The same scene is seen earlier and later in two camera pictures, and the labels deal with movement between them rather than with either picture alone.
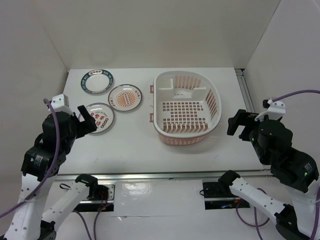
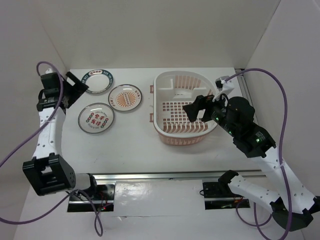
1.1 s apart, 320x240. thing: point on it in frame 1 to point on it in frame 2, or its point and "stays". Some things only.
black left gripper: [89, 122] to [78, 88]
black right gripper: [241, 117] to [201, 102]
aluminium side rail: [244, 89] stays
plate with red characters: [103, 113] stays
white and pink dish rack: [186, 107] stays
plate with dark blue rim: [96, 81] stays
